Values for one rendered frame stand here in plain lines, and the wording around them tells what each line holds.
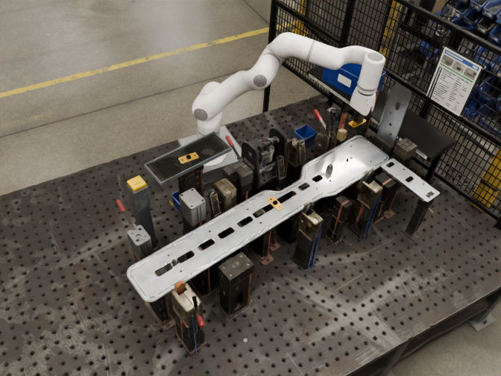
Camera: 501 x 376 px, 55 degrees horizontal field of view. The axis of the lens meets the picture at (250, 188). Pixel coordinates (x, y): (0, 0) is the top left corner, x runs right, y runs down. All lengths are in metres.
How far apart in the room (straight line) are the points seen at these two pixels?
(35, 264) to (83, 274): 0.24
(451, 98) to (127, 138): 2.48
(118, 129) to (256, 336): 2.45
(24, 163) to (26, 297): 1.79
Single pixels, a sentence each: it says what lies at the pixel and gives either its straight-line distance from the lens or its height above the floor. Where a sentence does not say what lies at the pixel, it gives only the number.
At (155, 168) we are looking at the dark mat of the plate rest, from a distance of 2.10.
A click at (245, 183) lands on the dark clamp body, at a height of 1.03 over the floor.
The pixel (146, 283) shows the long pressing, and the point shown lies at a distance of 1.94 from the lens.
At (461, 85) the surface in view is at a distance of 2.56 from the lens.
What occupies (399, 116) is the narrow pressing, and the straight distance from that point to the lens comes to 2.46.
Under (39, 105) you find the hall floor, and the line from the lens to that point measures 4.53.
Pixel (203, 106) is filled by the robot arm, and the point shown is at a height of 1.21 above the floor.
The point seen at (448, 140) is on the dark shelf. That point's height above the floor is 1.03.
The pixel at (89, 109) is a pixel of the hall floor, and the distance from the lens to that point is 4.37.
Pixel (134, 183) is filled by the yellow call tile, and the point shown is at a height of 1.16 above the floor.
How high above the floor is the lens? 2.65
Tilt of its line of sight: 48 degrees down
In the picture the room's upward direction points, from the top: 4 degrees clockwise
